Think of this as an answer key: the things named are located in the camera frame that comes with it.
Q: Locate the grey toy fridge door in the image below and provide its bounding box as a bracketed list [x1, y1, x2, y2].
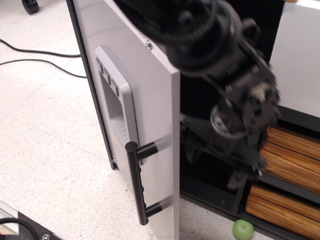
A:
[67, 0, 180, 240]

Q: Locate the black floor cable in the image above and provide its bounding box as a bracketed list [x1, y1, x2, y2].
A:
[0, 38, 82, 59]
[0, 58, 86, 78]

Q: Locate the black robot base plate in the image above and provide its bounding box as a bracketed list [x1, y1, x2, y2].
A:
[17, 210, 63, 240]

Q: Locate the upper wooden striped bin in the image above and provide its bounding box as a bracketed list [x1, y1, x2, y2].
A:
[260, 127, 320, 194]

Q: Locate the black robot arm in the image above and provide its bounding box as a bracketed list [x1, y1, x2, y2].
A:
[116, 0, 280, 190]

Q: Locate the black floor cable lower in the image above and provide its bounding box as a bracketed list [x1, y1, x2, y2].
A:
[0, 58, 86, 78]

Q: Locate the wooden striped bin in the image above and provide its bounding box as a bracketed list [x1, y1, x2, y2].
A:
[260, 127, 320, 194]
[245, 185, 320, 240]

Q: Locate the grey water dispenser panel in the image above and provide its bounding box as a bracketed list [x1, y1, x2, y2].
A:
[94, 45, 139, 167]

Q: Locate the black caster wheel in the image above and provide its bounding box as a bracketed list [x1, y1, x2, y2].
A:
[21, 0, 40, 15]

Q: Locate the black bar door handle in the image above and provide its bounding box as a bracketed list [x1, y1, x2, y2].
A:
[125, 141, 163, 226]

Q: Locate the lower wooden striped bin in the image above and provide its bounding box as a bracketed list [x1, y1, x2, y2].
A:
[245, 185, 320, 240]

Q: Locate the aluminium rail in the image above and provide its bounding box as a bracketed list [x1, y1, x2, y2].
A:
[0, 201, 18, 219]

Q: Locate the black floor cable upper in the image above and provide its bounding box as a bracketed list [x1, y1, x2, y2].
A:
[0, 38, 82, 59]

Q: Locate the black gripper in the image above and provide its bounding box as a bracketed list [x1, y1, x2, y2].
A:
[179, 104, 268, 191]

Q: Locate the green toy apple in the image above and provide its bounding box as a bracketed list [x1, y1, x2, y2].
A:
[232, 219, 254, 240]

